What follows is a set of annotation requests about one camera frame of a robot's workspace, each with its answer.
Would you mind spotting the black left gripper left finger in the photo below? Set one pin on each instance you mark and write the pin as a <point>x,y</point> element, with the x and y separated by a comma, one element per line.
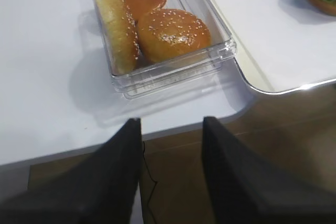
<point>101,189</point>

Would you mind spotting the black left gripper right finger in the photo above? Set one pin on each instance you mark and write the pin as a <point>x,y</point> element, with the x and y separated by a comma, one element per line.
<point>245,188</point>

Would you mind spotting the silver metal tray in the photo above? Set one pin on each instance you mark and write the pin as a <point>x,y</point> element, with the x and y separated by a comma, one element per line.
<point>249,64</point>

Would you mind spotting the white paper sheet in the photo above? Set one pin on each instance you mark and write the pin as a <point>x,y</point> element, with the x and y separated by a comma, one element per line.
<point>275,37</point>

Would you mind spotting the sesame bun on edge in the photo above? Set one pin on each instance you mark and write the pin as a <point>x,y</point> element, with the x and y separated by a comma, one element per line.
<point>120,29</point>

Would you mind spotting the sesame bun top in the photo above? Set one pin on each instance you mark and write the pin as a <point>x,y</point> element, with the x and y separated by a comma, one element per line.
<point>168,33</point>

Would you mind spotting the clear box with buns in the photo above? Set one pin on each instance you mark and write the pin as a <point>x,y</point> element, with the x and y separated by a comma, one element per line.
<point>148,76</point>

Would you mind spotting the bottom bun on tray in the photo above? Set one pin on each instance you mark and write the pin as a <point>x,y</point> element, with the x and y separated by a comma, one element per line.
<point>323,6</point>

